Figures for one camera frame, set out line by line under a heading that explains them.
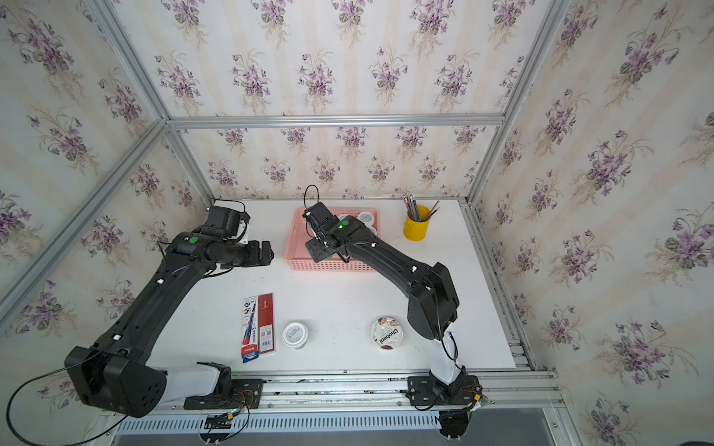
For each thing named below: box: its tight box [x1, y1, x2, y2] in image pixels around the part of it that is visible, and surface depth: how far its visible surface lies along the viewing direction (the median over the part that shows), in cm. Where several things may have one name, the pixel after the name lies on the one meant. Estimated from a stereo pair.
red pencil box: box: [258, 292, 275, 355], surface depth 86 cm
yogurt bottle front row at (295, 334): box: [281, 321, 309, 351], surface depth 79 cm
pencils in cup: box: [403, 193, 441, 223], surface depth 102 cm
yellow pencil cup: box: [403, 205, 431, 242], surface depth 104 cm
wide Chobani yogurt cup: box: [370, 315, 404, 351], surface depth 81 cm
